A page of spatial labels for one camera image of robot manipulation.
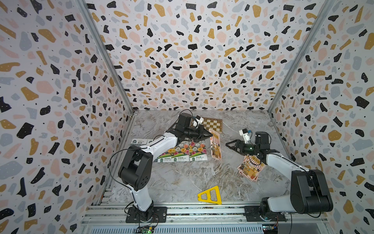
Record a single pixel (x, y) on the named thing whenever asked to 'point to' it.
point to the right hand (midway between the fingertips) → (230, 146)
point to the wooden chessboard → (214, 124)
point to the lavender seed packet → (139, 142)
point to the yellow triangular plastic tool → (209, 200)
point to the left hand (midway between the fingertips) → (215, 135)
